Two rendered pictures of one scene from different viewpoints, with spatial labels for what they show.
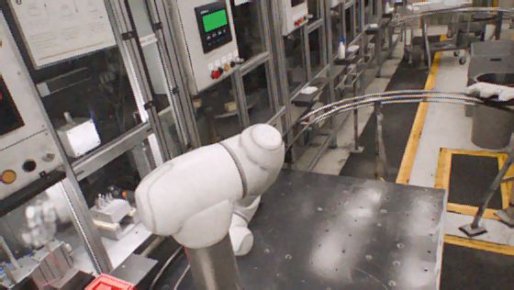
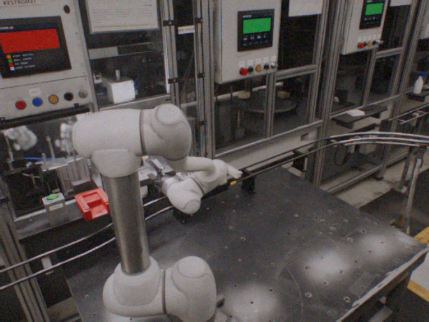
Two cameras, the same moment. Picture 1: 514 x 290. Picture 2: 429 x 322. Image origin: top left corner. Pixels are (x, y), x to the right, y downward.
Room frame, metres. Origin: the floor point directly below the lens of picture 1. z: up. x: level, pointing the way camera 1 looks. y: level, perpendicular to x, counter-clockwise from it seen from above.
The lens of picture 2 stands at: (-0.05, -0.48, 1.82)
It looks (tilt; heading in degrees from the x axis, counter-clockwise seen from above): 28 degrees down; 24
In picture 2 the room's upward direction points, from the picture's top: 1 degrees counter-clockwise
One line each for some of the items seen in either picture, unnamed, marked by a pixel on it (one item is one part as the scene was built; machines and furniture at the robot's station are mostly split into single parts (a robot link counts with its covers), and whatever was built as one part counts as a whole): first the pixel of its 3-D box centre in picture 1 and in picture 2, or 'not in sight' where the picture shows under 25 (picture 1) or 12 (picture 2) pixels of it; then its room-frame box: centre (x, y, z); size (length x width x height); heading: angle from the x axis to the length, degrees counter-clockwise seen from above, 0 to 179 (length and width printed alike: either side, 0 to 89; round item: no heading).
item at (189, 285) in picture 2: not in sight; (191, 286); (0.71, -0.04, 0.85); 0.18 x 0.16 x 0.22; 118
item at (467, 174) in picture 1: (474, 178); not in sight; (2.45, -1.72, 0.01); 1.00 x 0.55 x 0.01; 148
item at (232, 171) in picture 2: not in sight; (207, 183); (1.40, 0.21, 0.84); 0.36 x 0.14 x 0.10; 148
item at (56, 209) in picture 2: not in sight; (55, 207); (0.77, 0.65, 0.97); 0.08 x 0.08 x 0.12; 58
